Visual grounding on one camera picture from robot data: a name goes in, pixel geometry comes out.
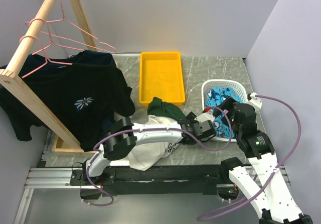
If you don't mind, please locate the green and white t shirt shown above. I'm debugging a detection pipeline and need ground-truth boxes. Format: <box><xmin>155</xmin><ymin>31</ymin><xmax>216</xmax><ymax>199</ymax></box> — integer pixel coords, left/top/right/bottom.
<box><xmin>128</xmin><ymin>97</ymin><xmax>186</xmax><ymax>171</ymax></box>

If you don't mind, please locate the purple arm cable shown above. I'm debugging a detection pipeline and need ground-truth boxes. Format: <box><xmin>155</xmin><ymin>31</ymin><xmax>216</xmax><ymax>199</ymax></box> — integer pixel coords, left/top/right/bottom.
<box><xmin>196</xmin><ymin>95</ymin><xmax>301</xmax><ymax>222</ymax></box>
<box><xmin>85</xmin><ymin>106</ymin><xmax>234</xmax><ymax>206</ymax></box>

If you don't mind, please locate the black daisy t shirt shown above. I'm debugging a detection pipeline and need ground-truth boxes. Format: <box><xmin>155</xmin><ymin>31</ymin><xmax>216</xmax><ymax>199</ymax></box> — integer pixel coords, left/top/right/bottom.
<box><xmin>0</xmin><ymin>62</ymin><xmax>136</xmax><ymax>152</ymax></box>

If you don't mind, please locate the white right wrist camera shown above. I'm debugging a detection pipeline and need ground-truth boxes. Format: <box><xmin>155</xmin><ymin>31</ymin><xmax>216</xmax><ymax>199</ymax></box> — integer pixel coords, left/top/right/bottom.
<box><xmin>246</xmin><ymin>92</ymin><xmax>262</xmax><ymax>111</ymax></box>

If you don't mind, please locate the pink wire hanger front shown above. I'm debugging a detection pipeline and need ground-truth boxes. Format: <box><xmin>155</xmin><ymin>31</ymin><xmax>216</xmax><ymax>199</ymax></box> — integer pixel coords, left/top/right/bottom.
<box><xmin>19</xmin><ymin>35</ymin><xmax>72</xmax><ymax>78</ymax></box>

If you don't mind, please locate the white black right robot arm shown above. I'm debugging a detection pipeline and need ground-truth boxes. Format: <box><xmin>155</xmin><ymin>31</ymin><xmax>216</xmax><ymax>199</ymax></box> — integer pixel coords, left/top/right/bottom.
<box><xmin>219</xmin><ymin>93</ymin><xmax>312</xmax><ymax>223</ymax></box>

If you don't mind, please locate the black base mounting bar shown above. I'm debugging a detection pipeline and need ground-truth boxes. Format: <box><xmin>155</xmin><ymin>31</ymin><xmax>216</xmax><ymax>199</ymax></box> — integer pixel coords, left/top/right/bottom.
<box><xmin>70</xmin><ymin>165</ymin><xmax>241</xmax><ymax>200</ymax></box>

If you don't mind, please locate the pink wire hanger rear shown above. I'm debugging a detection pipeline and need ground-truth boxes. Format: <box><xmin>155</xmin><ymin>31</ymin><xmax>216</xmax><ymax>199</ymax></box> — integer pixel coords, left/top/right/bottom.
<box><xmin>48</xmin><ymin>0</ymin><xmax>116</xmax><ymax>54</ymax></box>

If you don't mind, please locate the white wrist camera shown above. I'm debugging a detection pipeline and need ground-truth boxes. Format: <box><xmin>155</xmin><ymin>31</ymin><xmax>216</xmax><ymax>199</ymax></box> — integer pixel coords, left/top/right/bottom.
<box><xmin>195</xmin><ymin>108</ymin><xmax>215</xmax><ymax>123</ymax></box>
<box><xmin>246</xmin><ymin>92</ymin><xmax>262</xmax><ymax>111</ymax></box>

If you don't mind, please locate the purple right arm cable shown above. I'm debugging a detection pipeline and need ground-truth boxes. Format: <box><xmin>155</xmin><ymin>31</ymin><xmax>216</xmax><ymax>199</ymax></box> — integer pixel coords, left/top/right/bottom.
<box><xmin>196</xmin><ymin>95</ymin><xmax>301</xmax><ymax>222</ymax></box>

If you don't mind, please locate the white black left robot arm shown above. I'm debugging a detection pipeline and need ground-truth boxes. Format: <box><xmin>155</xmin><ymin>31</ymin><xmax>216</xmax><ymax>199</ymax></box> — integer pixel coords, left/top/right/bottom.
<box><xmin>82</xmin><ymin>113</ymin><xmax>216</xmax><ymax>185</ymax></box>

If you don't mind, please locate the pink wire hanger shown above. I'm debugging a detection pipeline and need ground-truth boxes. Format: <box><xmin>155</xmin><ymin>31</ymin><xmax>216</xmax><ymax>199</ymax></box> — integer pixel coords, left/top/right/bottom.
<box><xmin>48</xmin><ymin>0</ymin><xmax>116</xmax><ymax>54</ymax></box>
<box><xmin>40</xmin><ymin>21</ymin><xmax>100</xmax><ymax>51</ymax></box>
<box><xmin>19</xmin><ymin>35</ymin><xmax>72</xmax><ymax>78</ymax></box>

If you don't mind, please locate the yellow plastic tray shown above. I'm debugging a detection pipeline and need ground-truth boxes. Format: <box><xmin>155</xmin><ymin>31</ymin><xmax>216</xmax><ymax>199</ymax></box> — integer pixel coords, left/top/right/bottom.
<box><xmin>138</xmin><ymin>52</ymin><xmax>186</xmax><ymax>106</ymax></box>

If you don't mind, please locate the dark navy t shirt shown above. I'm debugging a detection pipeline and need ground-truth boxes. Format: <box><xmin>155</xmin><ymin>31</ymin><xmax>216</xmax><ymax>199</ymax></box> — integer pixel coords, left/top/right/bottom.
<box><xmin>23</xmin><ymin>50</ymin><xmax>116</xmax><ymax>68</ymax></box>

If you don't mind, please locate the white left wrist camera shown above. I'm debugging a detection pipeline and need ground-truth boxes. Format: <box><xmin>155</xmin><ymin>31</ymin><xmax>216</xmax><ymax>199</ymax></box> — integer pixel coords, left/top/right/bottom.
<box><xmin>195</xmin><ymin>108</ymin><xmax>215</xmax><ymax>123</ymax></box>

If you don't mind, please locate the wooden clothes rack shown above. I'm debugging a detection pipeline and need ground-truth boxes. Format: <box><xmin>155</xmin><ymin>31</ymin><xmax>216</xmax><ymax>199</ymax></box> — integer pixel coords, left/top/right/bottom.
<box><xmin>1</xmin><ymin>0</ymin><xmax>96</xmax><ymax>154</ymax></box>

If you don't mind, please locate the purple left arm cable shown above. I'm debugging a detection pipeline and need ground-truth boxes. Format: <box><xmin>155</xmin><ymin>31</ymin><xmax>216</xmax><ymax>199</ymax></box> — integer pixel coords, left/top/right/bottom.
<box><xmin>85</xmin><ymin>106</ymin><xmax>234</xmax><ymax>206</ymax></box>

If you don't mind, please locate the white plastic basket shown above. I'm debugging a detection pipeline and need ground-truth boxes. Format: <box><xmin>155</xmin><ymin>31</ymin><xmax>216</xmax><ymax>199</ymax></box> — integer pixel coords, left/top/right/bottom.
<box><xmin>201</xmin><ymin>79</ymin><xmax>247</xmax><ymax>142</ymax></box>

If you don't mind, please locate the blue shark print cloth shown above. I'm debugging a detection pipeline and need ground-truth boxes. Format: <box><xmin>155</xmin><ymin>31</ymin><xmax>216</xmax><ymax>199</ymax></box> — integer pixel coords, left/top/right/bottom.
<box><xmin>204</xmin><ymin>87</ymin><xmax>242</xmax><ymax>139</ymax></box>

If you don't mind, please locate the pink wire hanger middle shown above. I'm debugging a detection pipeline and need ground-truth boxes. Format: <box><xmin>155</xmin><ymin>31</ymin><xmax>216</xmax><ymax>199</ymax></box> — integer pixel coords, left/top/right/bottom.
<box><xmin>40</xmin><ymin>21</ymin><xmax>100</xmax><ymax>51</ymax></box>

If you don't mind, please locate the aluminium rail frame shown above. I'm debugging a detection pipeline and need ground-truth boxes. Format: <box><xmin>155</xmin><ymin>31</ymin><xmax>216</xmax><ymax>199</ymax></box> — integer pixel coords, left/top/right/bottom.
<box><xmin>14</xmin><ymin>167</ymin><xmax>94</xmax><ymax>223</ymax></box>

